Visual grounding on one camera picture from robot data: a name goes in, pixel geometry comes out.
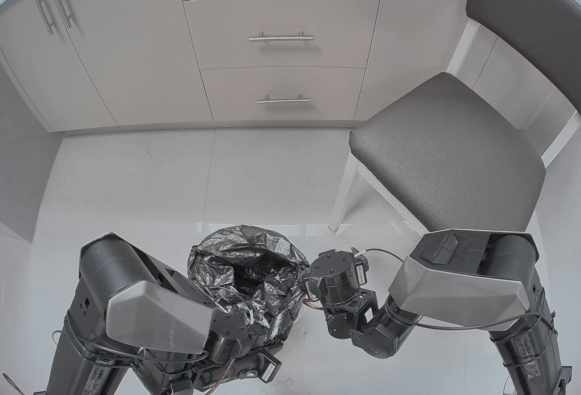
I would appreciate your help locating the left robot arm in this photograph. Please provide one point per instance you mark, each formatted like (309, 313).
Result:
(150, 311)

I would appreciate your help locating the grey padded white-legged chair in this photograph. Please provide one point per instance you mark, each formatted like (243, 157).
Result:
(445, 148)

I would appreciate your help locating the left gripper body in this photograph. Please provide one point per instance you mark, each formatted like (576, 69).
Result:
(263, 368)

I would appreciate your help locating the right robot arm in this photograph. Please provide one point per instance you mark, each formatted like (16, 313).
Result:
(454, 279)

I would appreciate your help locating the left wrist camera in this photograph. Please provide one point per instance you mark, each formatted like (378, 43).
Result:
(240, 328)

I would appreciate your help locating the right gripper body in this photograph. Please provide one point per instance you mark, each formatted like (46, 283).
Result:
(362, 273)

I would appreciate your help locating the black plastic bag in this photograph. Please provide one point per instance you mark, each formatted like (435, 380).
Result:
(218, 248)

